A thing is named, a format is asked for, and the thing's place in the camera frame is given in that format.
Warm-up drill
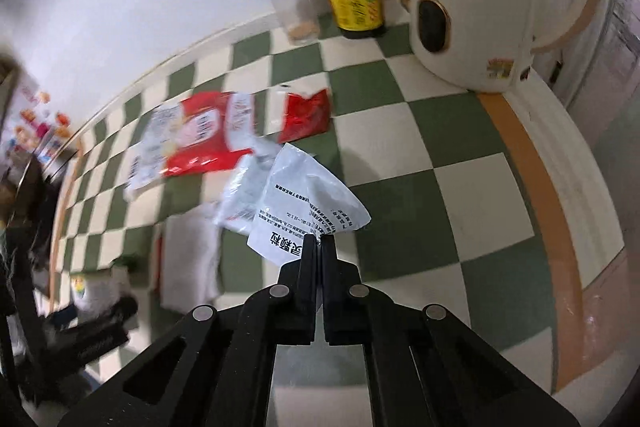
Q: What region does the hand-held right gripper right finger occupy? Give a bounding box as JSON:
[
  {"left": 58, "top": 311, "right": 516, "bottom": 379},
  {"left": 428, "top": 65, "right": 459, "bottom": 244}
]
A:
[{"left": 320, "top": 234, "right": 581, "bottom": 427}]

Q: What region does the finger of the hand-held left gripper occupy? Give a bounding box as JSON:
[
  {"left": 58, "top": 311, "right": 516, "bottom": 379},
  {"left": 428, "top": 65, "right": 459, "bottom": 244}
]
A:
[
  {"left": 47, "top": 299, "right": 138, "bottom": 338},
  {"left": 75, "top": 324, "right": 132, "bottom": 365}
]

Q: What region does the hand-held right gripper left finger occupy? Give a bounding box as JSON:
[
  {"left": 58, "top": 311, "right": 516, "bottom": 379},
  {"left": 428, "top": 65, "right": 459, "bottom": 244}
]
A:
[{"left": 57, "top": 232, "right": 321, "bottom": 427}]

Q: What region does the small white packet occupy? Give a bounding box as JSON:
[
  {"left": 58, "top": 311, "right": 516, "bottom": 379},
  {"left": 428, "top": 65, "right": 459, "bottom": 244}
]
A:
[{"left": 70, "top": 257, "right": 136, "bottom": 313}]

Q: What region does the white printed paper packet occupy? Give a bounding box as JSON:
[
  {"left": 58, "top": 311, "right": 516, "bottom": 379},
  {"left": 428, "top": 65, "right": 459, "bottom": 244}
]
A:
[{"left": 247, "top": 143, "right": 372, "bottom": 267}]

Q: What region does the white plastic packet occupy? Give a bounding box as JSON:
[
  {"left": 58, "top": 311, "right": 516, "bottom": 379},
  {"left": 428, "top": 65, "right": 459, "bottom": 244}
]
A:
[{"left": 212, "top": 142, "right": 283, "bottom": 235}]

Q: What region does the red sachet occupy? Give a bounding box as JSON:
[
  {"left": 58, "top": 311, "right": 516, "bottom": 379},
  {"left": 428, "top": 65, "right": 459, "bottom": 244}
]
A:
[{"left": 272, "top": 88, "right": 332, "bottom": 144}]

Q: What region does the red and white snack bag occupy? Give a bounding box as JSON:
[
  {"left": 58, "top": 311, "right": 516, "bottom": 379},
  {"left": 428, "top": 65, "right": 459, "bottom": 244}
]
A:
[{"left": 124, "top": 91, "right": 258, "bottom": 202}]

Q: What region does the green white checkered mat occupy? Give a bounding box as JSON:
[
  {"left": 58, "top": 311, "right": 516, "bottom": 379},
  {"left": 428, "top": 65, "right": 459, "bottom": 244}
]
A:
[{"left": 47, "top": 12, "right": 586, "bottom": 393}]

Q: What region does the glass jar with brown lid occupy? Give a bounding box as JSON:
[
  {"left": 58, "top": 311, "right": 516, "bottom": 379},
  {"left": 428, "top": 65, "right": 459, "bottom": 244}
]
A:
[{"left": 257, "top": 0, "right": 320, "bottom": 46}]

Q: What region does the festive wall sticker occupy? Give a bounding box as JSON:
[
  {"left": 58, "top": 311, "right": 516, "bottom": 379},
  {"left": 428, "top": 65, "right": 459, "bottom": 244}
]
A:
[{"left": 5, "top": 82, "right": 76, "bottom": 158}]

